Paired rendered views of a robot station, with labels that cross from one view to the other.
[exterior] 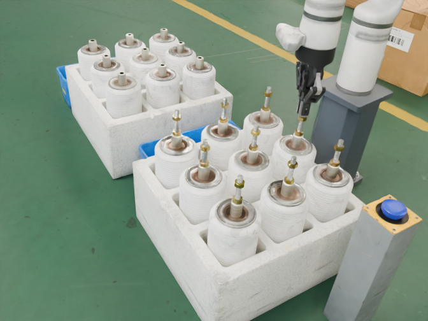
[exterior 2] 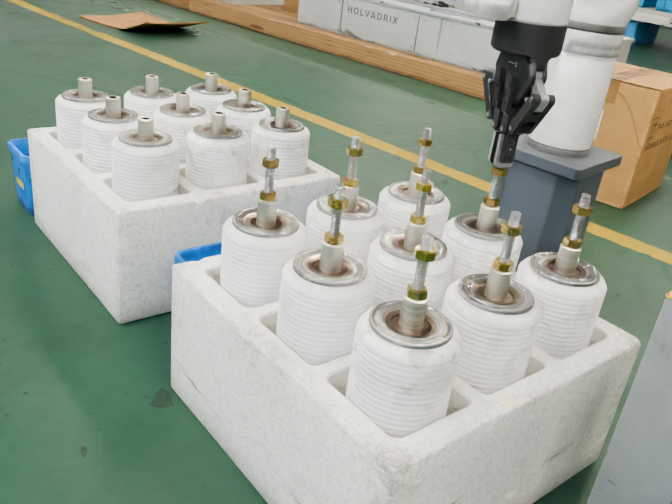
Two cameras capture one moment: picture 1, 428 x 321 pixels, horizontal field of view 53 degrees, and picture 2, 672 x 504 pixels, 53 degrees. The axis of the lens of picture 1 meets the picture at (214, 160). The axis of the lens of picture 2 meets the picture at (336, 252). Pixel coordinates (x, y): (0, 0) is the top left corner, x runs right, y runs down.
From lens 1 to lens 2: 0.26 m
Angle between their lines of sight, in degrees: 13
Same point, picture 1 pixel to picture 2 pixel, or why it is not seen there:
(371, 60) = (593, 92)
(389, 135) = (591, 258)
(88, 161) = (68, 295)
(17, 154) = not seen: outside the picture
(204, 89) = (290, 162)
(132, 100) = (164, 168)
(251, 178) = not seen: hidden behind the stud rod
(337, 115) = (535, 193)
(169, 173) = (253, 275)
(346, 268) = (629, 435)
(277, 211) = (487, 325)
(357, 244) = (656, 377)
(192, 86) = not seen: hidden behind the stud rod
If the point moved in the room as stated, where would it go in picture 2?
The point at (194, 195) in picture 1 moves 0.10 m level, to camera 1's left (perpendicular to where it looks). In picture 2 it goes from (317, 300) to (211, 294)
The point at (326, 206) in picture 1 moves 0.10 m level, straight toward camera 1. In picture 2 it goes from (563, 325) to (566, 378)
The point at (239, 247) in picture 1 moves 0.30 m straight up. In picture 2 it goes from (424, 393) to (502, 30)
